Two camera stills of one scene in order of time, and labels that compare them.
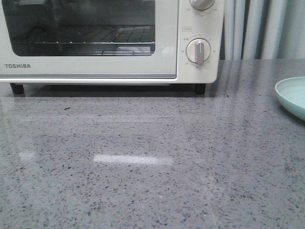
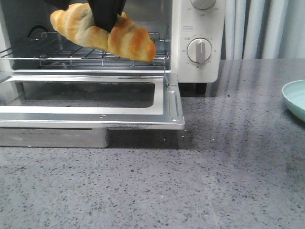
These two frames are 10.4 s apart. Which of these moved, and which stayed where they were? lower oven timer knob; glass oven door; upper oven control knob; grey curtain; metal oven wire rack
Moved: glass oven door; metal oven wire rack
Stayed: lower oven timer knob; grey curtain; upper oven control knob
